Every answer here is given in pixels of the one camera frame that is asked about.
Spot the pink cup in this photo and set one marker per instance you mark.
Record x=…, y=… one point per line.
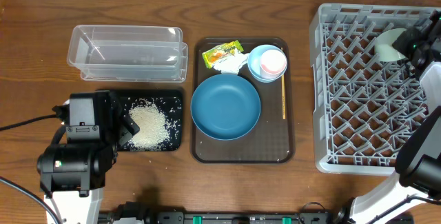
x=272, y=64

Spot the crumpled white napkin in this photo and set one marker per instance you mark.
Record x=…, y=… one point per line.
x=231, y=64

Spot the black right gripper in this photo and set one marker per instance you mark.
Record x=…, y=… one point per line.
x=412, y=38

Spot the black plastic tray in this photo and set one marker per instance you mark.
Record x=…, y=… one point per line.
x=126, y=98

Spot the grey dishwasher rack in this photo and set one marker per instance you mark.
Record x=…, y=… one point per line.
x=365, y=109

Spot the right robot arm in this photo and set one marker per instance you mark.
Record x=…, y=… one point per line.
x=416, y=178

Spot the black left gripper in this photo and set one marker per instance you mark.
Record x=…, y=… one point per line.
x=122, y=127

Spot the light blue bowl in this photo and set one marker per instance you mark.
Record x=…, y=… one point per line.
x=254, y=61

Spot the clear plastic bin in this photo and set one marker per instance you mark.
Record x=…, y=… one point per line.
x=129, y=53

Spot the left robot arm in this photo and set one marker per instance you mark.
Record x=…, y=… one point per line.
x=72, y=168

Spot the wooden chopstick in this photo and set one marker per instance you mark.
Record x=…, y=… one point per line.
x=283, y=98

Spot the mint green bowl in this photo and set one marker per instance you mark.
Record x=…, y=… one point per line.
x=384, y=49

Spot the green yellow snack wrapper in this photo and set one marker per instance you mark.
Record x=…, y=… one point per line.
x=220, y=52

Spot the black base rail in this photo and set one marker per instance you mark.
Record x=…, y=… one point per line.
x=134, y=212

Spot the dark blue plate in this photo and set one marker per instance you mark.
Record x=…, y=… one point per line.
x=225, y=107

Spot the brown serving tray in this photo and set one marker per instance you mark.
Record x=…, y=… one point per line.
x=272, y=139

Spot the white rice pile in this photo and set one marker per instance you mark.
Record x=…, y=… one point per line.
x=159, y=119

